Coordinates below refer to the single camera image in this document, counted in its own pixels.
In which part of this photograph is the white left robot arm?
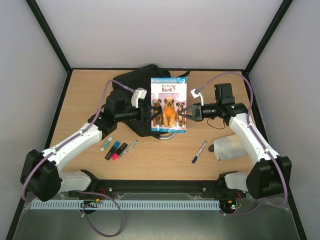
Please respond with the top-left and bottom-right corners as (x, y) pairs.
(20, 87), (153, 202)

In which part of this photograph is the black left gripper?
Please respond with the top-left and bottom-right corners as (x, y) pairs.
(116, 102), (162, 123)

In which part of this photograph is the dog picture book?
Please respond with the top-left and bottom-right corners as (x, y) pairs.
(150, 76), (188, 133)

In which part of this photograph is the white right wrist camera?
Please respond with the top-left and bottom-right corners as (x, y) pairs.
(190, 88), (205, 106)

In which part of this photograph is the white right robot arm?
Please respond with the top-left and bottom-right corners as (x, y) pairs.
(178, 83), (292, 199)

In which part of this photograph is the pink highlighter marker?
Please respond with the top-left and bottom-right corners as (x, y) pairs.
(110, 153), (119, 161)

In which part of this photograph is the blue capped white pen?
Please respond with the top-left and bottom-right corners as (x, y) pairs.
(191, 141), (207, 164)

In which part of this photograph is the black student backpack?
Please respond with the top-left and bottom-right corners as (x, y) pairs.
(114, 64), (190, 138)

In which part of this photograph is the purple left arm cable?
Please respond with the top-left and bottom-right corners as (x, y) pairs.
(21, 79), (138, 238)

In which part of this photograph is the light blue slotted cable duct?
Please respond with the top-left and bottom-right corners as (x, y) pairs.
(30, 199), (221, 211)

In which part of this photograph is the black marker pen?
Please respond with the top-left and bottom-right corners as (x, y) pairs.
(104, 143), (128, 160)

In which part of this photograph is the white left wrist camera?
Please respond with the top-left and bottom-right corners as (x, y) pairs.
(131, 87), (147, 108)

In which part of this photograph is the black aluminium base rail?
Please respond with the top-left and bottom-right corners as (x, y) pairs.
(24, 178), (253, 198)

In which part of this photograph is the grey white pen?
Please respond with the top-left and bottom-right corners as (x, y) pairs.
(119, 140), (138, 158)

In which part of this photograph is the blue highlighter marker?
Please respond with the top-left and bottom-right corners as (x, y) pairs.
(108, 141), (121, 155)

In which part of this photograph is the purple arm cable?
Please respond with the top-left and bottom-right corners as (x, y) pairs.
(21, 79), (138, 238)
(196, 71), (288, 217)

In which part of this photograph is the grey-green notebook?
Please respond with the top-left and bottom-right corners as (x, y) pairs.
(158, 132), (177, 141)

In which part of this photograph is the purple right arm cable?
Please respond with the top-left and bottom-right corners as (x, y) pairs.
(196, 71), (288, 217)

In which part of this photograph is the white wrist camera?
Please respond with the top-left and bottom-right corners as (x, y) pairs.
(131, 87), (147, 108)
(190, 88), (205, 106)

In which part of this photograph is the white green glue stick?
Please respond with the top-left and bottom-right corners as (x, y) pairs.
(100, 137), (113, 152)

